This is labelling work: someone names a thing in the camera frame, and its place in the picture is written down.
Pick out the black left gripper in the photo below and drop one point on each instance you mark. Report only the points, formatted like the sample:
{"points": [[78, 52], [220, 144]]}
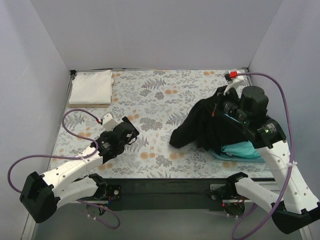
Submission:
{"points": [[130, 129]]}

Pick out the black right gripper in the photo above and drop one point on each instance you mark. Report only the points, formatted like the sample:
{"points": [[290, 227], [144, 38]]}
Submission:
{"points": [[225, 100]]}

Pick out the black t-shirt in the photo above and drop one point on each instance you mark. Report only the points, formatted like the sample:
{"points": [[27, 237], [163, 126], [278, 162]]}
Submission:
{"points": [[206, 129]]}

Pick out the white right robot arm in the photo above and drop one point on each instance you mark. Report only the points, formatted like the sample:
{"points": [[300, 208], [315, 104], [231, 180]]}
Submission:
{"points": [[295, 206]]}

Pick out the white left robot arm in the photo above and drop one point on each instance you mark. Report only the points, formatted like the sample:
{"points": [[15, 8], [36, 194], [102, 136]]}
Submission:
{"points": [[43, 194]]}

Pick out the floral patterned table mat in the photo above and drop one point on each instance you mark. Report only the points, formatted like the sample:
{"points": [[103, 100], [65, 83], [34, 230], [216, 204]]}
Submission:
{"points": [[156, 102]]}

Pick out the teal t-shirt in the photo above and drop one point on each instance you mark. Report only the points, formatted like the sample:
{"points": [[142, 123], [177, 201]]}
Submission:
{"points": [[244, 150]]}

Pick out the teal plastic basket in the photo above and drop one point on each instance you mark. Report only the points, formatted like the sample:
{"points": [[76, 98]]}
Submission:
{"points": [[224, 157]]}

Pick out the folded white t-shirt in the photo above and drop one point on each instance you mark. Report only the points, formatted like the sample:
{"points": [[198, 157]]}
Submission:
{"points": [[92, 88]]}

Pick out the brown cardboard board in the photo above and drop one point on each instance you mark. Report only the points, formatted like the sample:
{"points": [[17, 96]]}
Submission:
{"points": [[87, 105]]}

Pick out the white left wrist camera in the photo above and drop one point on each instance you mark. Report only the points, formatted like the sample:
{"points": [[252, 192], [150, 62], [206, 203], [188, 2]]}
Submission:
{"points": [[108, 122]]}

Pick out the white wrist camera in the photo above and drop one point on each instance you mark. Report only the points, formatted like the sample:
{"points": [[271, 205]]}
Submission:
{"points": [[234, 80], [108, 122]]}

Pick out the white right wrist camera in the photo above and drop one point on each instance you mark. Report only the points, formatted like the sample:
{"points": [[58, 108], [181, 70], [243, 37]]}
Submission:
{"points": [[234, 80]]}

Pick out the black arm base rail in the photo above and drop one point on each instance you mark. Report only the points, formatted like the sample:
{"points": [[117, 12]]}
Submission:
{"points": [[170, 194]]}

